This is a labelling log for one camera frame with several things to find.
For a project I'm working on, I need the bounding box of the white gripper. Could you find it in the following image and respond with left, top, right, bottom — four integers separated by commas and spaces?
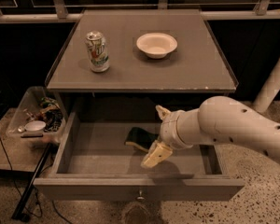
141, 105, 191, 168

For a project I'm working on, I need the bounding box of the green and yellow sponge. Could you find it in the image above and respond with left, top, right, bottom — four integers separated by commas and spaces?
125, 127, 158, 152

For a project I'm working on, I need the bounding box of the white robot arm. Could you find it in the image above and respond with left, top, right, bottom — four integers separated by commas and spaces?
142, 58, 280, 168

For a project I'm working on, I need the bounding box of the metal drawer knob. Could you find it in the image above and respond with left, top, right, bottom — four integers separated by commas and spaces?
136, 190, 146, 202

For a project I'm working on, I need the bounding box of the open grey top drawer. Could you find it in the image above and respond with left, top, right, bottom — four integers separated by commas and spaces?
35, 113, 245, 201

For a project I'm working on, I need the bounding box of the grey cabinet with counter top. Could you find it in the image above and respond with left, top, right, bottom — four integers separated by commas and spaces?
46, 9, 237, 112

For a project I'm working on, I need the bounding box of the white paper bowl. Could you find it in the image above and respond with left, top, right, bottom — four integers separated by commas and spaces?
136, 33, 177, 59

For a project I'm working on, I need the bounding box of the green soda can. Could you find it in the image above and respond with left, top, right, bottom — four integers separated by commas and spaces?
85, 31, 109, 73

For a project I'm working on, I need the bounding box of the colourful clutter in bin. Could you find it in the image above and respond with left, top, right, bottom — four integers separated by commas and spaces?
23, 96, 63, 132

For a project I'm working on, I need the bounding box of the clear plastic storage bin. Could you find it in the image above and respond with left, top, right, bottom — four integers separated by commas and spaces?
7, 86, 66, 148

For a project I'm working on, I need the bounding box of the small white bowl in bin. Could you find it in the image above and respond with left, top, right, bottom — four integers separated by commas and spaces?
24, 120, 46, 132

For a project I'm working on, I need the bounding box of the black metal stand leg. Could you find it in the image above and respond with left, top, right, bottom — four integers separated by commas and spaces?
12, 143, 52, 222

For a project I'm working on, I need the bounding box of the black floor cable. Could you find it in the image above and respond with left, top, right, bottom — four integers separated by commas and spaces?
0, 126, 73, 224

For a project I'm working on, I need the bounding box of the metal window railing frame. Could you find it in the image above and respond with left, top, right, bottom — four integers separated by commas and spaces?
0, 0, 280, 24

